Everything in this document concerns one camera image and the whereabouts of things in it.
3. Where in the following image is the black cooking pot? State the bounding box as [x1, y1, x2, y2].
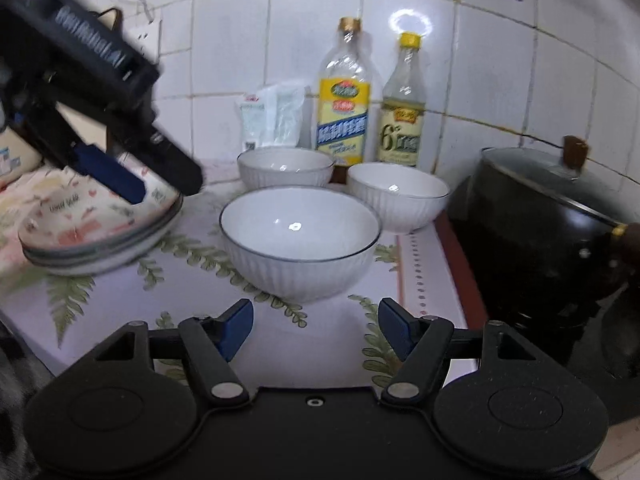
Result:
[470, 147, 640, 313]

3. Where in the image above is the white wall socket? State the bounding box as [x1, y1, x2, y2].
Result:
[134, 16, 164, 62]

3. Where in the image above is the dark lid brown knob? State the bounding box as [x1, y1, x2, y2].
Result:
[479, 135, 627, 232]

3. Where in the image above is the gold cap sauce bottle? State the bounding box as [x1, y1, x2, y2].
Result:
[316, 16, 374, 166]

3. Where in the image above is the grey fuzzy clothing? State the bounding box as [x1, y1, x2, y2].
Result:
[0, 325, 57, 480]

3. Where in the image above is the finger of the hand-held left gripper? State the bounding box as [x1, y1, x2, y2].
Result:
[120, 127, 204, 196]
[25, 102, 147, 206]

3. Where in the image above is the white plate sun print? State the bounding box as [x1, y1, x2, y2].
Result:
[21, 200, 184, 267]

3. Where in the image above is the floral tablecloth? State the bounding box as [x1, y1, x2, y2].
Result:
[0, 157, 469, 392]

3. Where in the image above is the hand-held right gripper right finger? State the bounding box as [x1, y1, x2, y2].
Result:
[378, 297, 539, 406]

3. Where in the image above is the white salt bag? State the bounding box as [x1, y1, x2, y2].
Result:
[236, 80, 307, 151]

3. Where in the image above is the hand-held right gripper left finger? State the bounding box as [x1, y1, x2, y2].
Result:
[95, 298, 255, 408]

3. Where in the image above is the white plate dark rim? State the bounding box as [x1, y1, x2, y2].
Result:
[27, 210, 182, 277]

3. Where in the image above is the yellow cap vinegar bottle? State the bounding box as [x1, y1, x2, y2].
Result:
[376, 32, 427, 168]

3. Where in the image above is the pink bunny print plate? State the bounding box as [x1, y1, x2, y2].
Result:
[17, 152, 183, 261]

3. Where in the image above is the white ribbed bowl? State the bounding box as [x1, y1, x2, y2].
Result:
[236, 147, 336, 192]
[346, 162, 451, 235]
[219, 185, 384, 304]

